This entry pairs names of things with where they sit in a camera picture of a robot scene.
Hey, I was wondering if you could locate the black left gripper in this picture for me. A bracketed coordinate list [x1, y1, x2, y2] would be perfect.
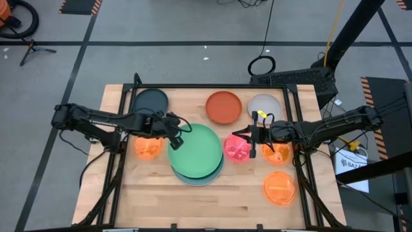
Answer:
[141, 111, 184, 151]

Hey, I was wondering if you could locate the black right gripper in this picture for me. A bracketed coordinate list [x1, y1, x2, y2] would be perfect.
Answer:
[232, 111, 276, 159]

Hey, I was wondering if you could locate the pink translucent plate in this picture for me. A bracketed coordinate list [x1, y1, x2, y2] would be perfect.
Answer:
[223, 133, 252, 164]

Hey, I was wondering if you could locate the green large plate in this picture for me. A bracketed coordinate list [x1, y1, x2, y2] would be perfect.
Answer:
[167, 123, 223, 180]

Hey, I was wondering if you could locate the light grey plate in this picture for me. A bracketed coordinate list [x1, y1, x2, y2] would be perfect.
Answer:
[247, 93, 283, 125]

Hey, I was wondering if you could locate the orange translucent plate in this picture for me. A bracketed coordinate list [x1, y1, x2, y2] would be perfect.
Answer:
[133, 135, 164, 160]
[261, 141, 294, 167]
[263, 171, 297, 207]

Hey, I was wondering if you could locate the terracotta red plate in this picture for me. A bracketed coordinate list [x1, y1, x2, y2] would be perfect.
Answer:
[205, 90, 243, 125]

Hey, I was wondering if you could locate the dark navy plate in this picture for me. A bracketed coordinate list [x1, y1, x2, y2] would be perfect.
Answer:
[131, 88, 169, 115]

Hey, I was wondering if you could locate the pale sage large plate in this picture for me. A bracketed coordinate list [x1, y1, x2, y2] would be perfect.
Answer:
[170, 153, 225, 187]

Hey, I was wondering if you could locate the black perforated computer case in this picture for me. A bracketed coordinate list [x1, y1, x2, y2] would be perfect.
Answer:
[250, 66, 339, 109]

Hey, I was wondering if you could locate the yellow plug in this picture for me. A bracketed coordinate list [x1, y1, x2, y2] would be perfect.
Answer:
[337, 135, 361, 152]

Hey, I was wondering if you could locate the white labelled box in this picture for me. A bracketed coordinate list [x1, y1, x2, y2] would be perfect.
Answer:
[334, 147, 370, 193]

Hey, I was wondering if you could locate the black angled beam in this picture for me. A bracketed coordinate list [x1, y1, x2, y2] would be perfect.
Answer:
[335, 151, 412, 185]

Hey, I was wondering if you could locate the black cylindrical pole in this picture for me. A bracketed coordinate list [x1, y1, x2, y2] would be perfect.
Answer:
[310, 0, 386, 72]

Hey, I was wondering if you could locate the black tripod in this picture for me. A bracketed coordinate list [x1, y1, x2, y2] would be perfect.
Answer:
[19, 38, 57, 67]

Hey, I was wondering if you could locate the orange vacuum cleaner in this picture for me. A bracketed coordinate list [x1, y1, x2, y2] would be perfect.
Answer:
[0, 0, 12, 28]

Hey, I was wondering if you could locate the black hanging cable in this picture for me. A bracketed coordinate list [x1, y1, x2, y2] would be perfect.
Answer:
[247, 0, 277, 77]

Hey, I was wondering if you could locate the black floor cable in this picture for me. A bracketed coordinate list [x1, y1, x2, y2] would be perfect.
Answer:
[79, 150, 109, 191]

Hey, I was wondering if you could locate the yellow hanging cable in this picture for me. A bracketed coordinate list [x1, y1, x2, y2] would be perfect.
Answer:
[323, 0, 345, 68]

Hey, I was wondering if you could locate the black cable bundle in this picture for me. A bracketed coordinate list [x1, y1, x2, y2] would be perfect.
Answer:
[217, 0, 268, 9]

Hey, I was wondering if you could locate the black vacuum hose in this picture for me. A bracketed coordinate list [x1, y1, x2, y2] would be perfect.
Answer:
[0, 0, 40, 40]

